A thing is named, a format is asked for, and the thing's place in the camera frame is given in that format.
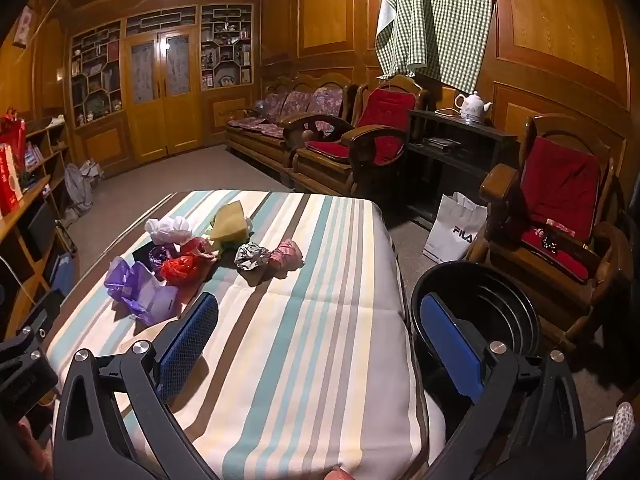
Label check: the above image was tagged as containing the wooden double door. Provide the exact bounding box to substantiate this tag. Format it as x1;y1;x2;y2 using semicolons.
122;30;201;164

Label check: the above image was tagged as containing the grey backpack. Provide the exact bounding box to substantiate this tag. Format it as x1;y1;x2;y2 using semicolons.
64;162;96;216

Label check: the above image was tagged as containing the striped table cloth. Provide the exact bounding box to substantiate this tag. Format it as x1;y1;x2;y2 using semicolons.
42;189;448;480

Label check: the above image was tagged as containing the red chair cushion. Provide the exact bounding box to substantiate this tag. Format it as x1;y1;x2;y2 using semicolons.
520;137;602;282
305;87;417;166

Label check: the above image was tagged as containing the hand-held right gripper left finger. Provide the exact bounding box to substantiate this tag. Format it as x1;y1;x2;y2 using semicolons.
52;291;221;480

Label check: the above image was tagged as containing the red and white plastic bag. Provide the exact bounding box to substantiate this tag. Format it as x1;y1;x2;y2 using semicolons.
180;236;220;261

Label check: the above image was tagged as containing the floral sofa cushion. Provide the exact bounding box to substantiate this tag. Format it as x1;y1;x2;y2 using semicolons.
229;89;346;139

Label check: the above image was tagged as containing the wooden armchair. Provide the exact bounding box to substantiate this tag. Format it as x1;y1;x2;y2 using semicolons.
467;114;634;347
291;75;431;197

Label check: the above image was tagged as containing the wooden shelf unit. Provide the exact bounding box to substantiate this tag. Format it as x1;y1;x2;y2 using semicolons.
0;115;81;327

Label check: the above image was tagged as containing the floral cloth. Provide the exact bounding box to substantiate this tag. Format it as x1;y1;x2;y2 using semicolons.
586;401;636;480

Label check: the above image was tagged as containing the green checked cloth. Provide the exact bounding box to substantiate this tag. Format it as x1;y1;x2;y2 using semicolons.
375;0;499;94

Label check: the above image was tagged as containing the wooden three-seat sofa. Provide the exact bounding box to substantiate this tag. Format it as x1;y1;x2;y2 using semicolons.
225;72;359;181

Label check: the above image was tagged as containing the black plastic bucket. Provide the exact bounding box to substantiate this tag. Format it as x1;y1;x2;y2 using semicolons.
409;261;544;401

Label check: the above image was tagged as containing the white electric kettle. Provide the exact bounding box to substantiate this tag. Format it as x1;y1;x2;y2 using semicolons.
454;91;494;124

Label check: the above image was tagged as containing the red gift box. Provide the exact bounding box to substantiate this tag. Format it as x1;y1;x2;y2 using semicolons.
0;144;25;215

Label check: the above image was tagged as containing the dark wooden side table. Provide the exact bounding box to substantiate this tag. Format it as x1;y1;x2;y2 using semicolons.
406;108;519;227

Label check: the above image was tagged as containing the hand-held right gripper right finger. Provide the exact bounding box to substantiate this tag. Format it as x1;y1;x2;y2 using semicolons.
419;292;588;480

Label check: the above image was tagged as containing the person's left hand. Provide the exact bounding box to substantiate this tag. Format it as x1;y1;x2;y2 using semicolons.
16;417;55;480

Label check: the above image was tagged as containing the light purple plastic bag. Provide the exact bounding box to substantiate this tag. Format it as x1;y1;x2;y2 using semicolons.
104;256;181;326

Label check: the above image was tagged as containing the blue folder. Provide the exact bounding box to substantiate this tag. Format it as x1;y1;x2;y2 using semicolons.
47;252;76;299

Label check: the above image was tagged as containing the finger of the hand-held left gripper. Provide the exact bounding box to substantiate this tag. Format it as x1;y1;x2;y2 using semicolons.
10;291;67;348

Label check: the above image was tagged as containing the dark purple plastic bag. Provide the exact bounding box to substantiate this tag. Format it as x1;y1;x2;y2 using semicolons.
132;242;181;279

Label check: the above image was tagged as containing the white paper shopping bag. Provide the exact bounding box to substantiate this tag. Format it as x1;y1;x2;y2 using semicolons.
422;192;489;265

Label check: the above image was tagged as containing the wooden display shelf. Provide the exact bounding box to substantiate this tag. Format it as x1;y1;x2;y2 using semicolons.
200;4;255;91
70;20;124;129

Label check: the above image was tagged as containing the pink plastic bag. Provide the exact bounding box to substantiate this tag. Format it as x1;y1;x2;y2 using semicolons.
268;239;305;270

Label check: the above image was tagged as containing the yellow sponge cloth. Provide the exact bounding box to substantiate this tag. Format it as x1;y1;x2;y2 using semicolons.
209;200;254;241

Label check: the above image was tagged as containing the red gift bag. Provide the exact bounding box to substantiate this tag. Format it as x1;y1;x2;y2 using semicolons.
0;110;28;161

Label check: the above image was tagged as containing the wall calendar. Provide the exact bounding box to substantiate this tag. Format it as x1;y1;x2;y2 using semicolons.
12;7;39;50

